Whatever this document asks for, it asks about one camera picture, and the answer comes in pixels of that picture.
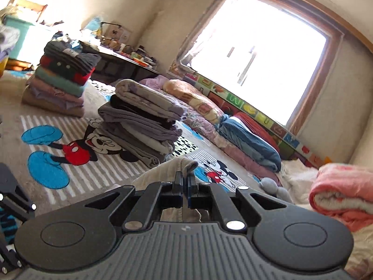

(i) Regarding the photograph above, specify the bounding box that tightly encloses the white quilted garment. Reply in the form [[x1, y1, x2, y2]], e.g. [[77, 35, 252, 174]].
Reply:
[[131, 157, 209, 223]]

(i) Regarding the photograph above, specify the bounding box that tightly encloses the grey folded clothes stack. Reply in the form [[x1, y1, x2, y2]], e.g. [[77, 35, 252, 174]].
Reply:
[[86, 79, 185, 168]]

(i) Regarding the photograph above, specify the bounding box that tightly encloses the colourful folded clothes stack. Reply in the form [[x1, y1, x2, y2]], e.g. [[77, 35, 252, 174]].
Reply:
[[21, 40, 100, 118]]

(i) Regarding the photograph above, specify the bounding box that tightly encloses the pink purple bed sheet roll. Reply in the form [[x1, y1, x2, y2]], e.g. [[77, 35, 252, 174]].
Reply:
[[140, 77, 282, 186]]

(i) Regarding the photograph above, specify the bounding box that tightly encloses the light blue plush toy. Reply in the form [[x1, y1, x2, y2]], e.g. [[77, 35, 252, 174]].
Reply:
[[259, 178, 293, 203]]

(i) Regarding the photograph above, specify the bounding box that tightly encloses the Mickey Mouse bed blanket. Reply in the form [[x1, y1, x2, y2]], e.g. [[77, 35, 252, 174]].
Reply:
[[0, 70, 295, 269]]

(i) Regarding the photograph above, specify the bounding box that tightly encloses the blue folded blanket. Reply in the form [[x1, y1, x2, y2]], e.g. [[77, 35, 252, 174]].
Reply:
[[215, 114, 281, 173]]

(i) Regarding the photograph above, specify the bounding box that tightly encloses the peach patterned pillow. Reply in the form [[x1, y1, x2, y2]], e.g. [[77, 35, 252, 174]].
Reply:
[[162, 79, 224, 125]]

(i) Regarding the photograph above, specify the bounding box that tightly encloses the alphabet foam mat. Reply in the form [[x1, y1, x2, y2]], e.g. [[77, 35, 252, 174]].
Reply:
[[168, 62, 332, 168]]

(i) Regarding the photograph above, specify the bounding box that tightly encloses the cluttered dark desk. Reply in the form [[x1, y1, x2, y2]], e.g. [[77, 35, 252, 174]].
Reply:
[[79, 22, 159, 84]]

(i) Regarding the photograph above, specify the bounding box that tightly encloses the pink folded quilt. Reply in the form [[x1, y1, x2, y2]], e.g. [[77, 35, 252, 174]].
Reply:
[[308, 163, 372, 232]]

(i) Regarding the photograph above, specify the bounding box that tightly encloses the window with wooden frame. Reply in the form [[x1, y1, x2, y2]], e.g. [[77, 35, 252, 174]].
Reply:
[[175, 0, 345, 134]]

